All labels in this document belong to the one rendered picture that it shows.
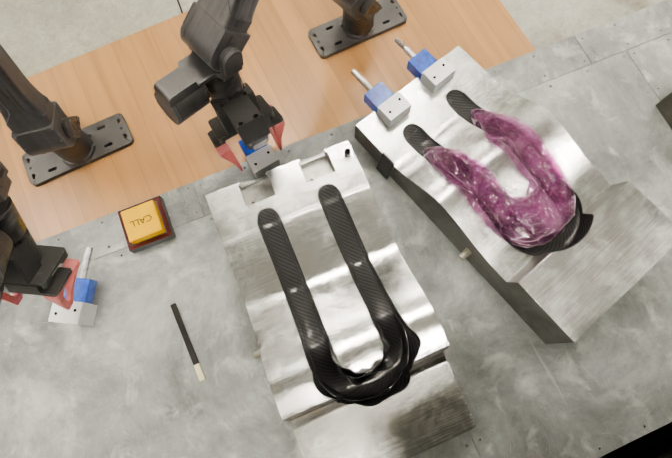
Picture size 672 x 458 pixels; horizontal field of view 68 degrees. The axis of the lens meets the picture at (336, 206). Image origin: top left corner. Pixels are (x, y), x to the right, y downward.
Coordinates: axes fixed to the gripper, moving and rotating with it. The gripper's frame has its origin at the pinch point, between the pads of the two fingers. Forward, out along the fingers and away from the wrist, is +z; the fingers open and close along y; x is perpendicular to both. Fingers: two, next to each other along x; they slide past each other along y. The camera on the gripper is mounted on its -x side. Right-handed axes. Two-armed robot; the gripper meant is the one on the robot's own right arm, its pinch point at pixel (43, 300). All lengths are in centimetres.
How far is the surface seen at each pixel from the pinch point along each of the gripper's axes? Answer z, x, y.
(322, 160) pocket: -9.0, 28.0, 39.1
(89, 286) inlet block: 5.8, 7.2, 2.2
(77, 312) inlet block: 6.6, 2.6, 2.0
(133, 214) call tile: -0.6, 18.7, 6.9
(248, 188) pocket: -5.8, 22.4, 26.9
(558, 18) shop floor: 15, 160, 120
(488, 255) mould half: -3, 15, 68
